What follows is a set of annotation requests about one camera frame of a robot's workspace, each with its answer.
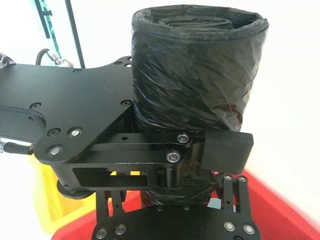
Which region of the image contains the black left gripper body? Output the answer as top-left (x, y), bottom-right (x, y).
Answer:
top-left (0, 56), bottom-right (135, 166)

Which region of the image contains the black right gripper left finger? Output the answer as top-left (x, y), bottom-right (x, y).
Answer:
top-left (91, 189), bottom-right (131, 240)

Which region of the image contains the dark cable with silver plug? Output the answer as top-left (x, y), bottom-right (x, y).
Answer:
top-left (35, 48), bottom-right (74, 69)

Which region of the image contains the black plastic bag roll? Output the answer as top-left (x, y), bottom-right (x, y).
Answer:
top-left (130, 4), bottom-right (270, 208)

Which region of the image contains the red plastic bin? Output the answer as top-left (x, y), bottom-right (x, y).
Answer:
top-left (49, 168), bottom-right (320, 240)

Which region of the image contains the grey striped post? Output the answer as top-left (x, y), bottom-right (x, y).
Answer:
top-left (33, 0), bottom-right (63, 60)

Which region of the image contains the yellow plastic bin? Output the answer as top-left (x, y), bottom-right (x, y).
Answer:
top-left (27, 153), bottom-right (141, 236)

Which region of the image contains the thin black pole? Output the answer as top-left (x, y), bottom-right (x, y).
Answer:
top-left (64, 0), bottom-right (86, 69)

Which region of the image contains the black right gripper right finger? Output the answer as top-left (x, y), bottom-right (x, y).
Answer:
top-left (215, 173), bottom-right (261, 240)

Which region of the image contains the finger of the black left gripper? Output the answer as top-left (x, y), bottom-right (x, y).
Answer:
top-left (49, 130), bottom-right (255, 190)

